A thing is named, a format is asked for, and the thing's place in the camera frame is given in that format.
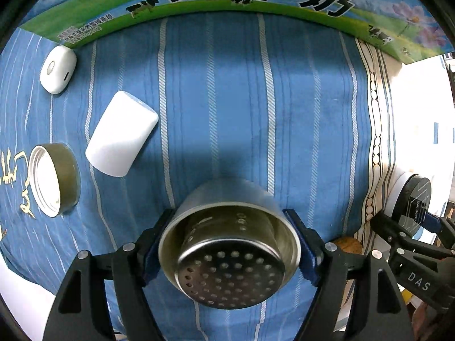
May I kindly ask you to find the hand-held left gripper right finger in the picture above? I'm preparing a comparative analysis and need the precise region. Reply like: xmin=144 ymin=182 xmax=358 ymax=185
xmin=282 ymin=209 xmax=416 ymax=341

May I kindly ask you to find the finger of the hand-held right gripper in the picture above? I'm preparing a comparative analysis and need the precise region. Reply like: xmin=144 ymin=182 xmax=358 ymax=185
xmin=370 ymin=211 xmax=455 ymax=256

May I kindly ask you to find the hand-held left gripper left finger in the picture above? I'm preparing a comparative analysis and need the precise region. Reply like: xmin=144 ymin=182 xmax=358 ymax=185
xmin=42 ymin=209 xmax=175 ymax=341

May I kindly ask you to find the stainless steel tea strainer cup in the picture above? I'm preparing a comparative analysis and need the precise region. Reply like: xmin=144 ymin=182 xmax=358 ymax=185
xmin=158 ymin=178 xmax=303 ymax=309

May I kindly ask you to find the brown round object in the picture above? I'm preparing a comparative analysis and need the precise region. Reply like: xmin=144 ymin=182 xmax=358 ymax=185
xmin=332 ymin=237 xmax=362 ymax=257

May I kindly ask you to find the white plastic cup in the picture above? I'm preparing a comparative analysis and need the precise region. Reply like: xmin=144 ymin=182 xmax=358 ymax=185
xmin=85 ymin=91 xmax=159 ymax=177

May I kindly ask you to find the green lid with white inside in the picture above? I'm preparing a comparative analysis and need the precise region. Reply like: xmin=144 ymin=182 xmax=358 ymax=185
xmin=29 ymin=143 xmax=82 ymax=218

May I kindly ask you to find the blue striped cloth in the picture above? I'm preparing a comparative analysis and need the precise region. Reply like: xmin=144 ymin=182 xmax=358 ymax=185
xmin=0 ymin=11 xmax=403 ymax=341

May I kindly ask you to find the small white oval device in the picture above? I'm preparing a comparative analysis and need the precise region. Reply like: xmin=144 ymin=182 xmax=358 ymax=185
xmin=40 ymin=45 xmax=77 ymax=95

